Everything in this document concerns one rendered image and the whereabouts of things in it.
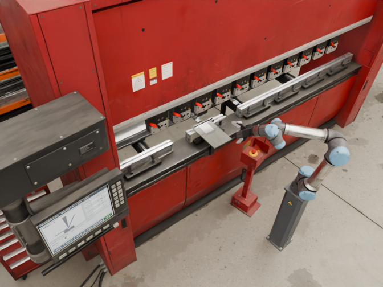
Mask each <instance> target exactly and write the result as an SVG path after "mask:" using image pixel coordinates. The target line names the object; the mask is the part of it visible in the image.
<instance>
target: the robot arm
mask: <svg viewBox="0 0 383 287"><path fill-rule="evenodd" d="M231 123H232V124H233V125H234V126H236V127H237V128H241V129H240V131H237V132H235V136H236V138H237V139H239V140H238V141H237V142H236V143H237V144H238V143H241V142H244V141H245V140H247V138H248V137H251V136H254V137H266V138H267V139H268V140H269V141H270V143H271V144H272V145H273V146H274V147H275V148H276V149H282V148H283V147H284V146H285V144H286V143H285V141H284V139H283V138H282V134H286V135H289V136H296V137H302V138H308V139H312V140H318V141H321V142H322V143H326V144H327V145H328V150H327V152H326V153H325V154H324V159H323V161H322V162H321V164H319V166H318V167H317V168H316V170H315V169H314V168H312V167H310V166H302V167H301V168H300V169H299V172H298V174H297V177H296V179H295V180H294V181H293V182H292V183H291V187H290V188H291V191H292V192H293V193H294V194H295V195H297V196H299V197H300V198H301V199H302V200H306V201H310V200H314V199H316V193H317V191H318V190H319V188H320V184H321V183H322V182H323V180H324V179H325V178H326V177H327V176H328V175H329V174H330V173H331V171H332V170H333V169H334V168H335V167H338V166H342V165H345V164H346V163H348V161H349V159H350V152H349V149H348V144H347V139H346V138H345V137H344V136H343V135H342V134H341V133H339V132H337V131H335V130H332V129H326V128H325V129H317V128H310V127H306V126H300V125H294V124H287V123H283V122H282V121H281V120H280V119H279V118H275V119H273V120H272V121H271V124H268V125H259V124H258V125H255V126H254V124H249V125H246V126H244V125H243V124H242V122H241V121H238V122H235V121H232V122H231ZM252 125H253V126H252Z"/></svg>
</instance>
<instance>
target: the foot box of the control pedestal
mask: <svg viewBox="0 0 383 287"><path fill-rule="evenodd" d="M242 190H243V186H241V187H240V188H239V189H238V191H237V192H236V193H235V194H234V195H233V196H232V199H231V203H230V204H231V205H233V206H234V207H235V208H237V209H238V210H240V211H242V212H243V213H244V214H246V215H247V216H249V217H252V215H253V214H254V213H255V212H256V210H257V209H258V208H259V207H260V206H261V204H260V203H258V202H257V198H258V196H257V195H255V194H254V193H253V192H251V191H249V194H251V196H250V197H249V199H248V200H247V201H245V200H243V199H242V198H240V197H239V196H238V195H239V194H240V193H241V192H242Z"/></svg>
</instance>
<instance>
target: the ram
mask: <svg viewBox="0 0 383 287"><path fill-rule="evenodd" d="M378 2H379V0H132V1H128V2H124V3H119V4H116V5H112V6H108V7H103V8H100V9H97V10H92V15H93V21H94V25H95V31H96V37H97V43H98V47H99V53H100V59H101V65H102V69H103V75H104V81H105V87H106V91H107V97H108V103H109V109H110V113H111V119H112V125H113V126H115V125H117V124H120V123H122V122H124V121H127V120H130V119H131V118H134V117H136V116H139V115H141V114H143V113H146V112H148V111H150V110H152V109H155V108H158V107H159V106H162V105H164V104H167V103H169V102H171V101H174V100H176V99H178V98H181V97H183V96H186V95H188V94H190V93H193V92H195V91H197V90H199V89H202V88H204V87H206V86H209V85H211V84H214V83H216V82H218V81H221V80H223V79H225V78H227V77H230V76H232V75H235V74H237V73H240V72H242V71H244V70H246V69H249V68H251V67H253V66H256V65H258V64H260V63H263V62H265V61H268V60H270V59H272V58H275V57H277V56H279V55H282V54H284V53H286V52H288V51H291V50H294V49H296V48H298V47H300V46H303V45H305V44H307V43H310V42H312V41H314V40H316V39H319V38H322V37H324V36H326V35H328V34H331V33H333V32H335V31H338V30H341V29H342V28H345V27H347V26H350V25H352V24H354V23H357V22H359V21H361V20H363V19H366V18H369V17H371V16H373V14H374V11H375V9H376V7H377V4H378ZM370 21H371V19H370V20H367V21H365V22H362V23H360V24H358V25H356V26H353V27H351V28H349V29H346V30H344V31H342V32H340V33H337V34H335V35H332V36H330V37H328V38H325V39H323V40H321V41H319V42H316V43H314V44H312V45H310V46H307V47H304V48H302V49H301V50H298V51H295V52H293V53H291V54H289V55H286V56H284V57H282V58H280V59H277V60H274V61H272V62H270V63H268V64H265V65H263V66H261V67H259V68H256V69H254V70H252V71H249V72H247V73H244V74H242V75H240V76H238V77H235V78H233V79H231V80H228V81H226V82H224V83H222V84H219V85H217V86H214V87H212V88H210V89H207V90H205V91H203V92H201V93H198V94H196V95H194V96H192V97H189V98H187V99H184V100H182V101H180V102H177V103H175V104H173V105H171V106H168V107H166V108H164V109H162V110H159V111H157V112H154V113H152V114H150V115H147V116H145V117H143V118H141V119H138V120H136V121H134V122H131V123H129V124H126V125H124V126H122V127H120V128H117V129H115V130H113V131H114V133H116V132H119V131H121V130H123V129H125V128H128V127H130V126H132V125H134V124H137V123H139V122H141V121H144V120H146V119H148V118H150V117H153V116H155V115H157V114H159V113H162V112H164V111H166V110H168V109H171V108H174V107H175V106H177V105H180V104H183V103H185V102H187V101H189V100H192V99H194V98H196V97H198V96H201V95H203V94H205V93H208V92H210V91H212V90H214V89H217V88H219V87H221V86H223V85H226V84H228V83H230V82H232V81H235V80H238V79H240V78H241V77H244V76H247V75H249V74H251V73H253V72H256V71H258V70H260V69H262V68H265V67H267V66H269V65H272V64H274V63H276V62H279V61H281V60H283V59H285V58H288V57H290V56H292V55H294V54H297V53H299V52H302V51H304V50H306V49H308V48H311V47H313V46H315V45H317V44H320V43H322V42H324V41H326V40H329V39H331V38H334V37H336V36H338V35H340V34H343V33H345V32H347V31H349V30H352V29H354V28H356V27H358V26H361V25H363V24H366V23H368V22H370ZM172 61H173V76H172V77H169V78H167V79H165V80H162V75H161V65H163V64H166V63H169V62H172ZM155 67H156V74H157V76H156V77H154V78H151V79H150V76H149V70H150V69H152V68H155ZM142 72H144V80H145V88H142V89H139V90H137V91H133V85H132V76H133V75H136V74H138V73H142ZM156 78H157V82H156V83H155V84H152V85H150V81H151V80H153V79H156Z"/></svg>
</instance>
